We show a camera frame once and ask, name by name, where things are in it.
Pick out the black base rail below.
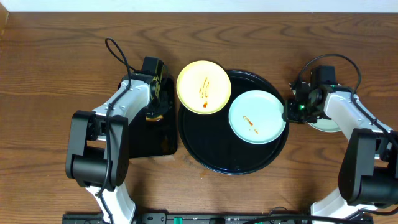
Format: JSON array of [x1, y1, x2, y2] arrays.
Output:
[[61, 212, 374, 224]]

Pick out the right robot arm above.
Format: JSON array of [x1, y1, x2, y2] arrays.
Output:
[[284, 81, 397, 219]]

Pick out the yellow plate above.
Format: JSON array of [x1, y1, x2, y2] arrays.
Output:
[[177, 60, 231, 115]]

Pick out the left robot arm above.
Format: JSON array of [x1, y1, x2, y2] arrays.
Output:
[[63, 73, 177, 223]]

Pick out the black rectangular tray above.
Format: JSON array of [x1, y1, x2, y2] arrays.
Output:
[[128, 78, 177, 159]]

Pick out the black round tray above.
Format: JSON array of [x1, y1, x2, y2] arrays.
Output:
[[178, 70, 289, 175]]

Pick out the green and yellow sponge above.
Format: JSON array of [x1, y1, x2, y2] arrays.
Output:
[[146, 115, 164, 122]]

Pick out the light blue plate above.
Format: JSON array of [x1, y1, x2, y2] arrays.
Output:
[[308, 119, 341, 133], [228, 90, 286, 144]]

